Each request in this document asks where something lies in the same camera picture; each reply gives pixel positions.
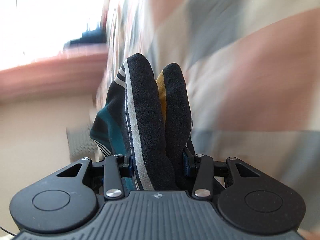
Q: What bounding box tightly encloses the teal striped knit garment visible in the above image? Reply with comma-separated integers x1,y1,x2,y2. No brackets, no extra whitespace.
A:
90,53,193,191

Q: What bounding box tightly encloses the pink curtain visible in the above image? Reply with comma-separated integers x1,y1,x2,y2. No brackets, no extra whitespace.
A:
1,50,107,103

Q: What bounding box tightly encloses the pink grey checked bedspread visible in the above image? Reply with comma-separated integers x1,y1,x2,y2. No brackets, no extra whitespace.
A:
97,0,319,231

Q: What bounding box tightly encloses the blue bag on windowsill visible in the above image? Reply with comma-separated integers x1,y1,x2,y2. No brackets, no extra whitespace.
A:
63,28,106,49

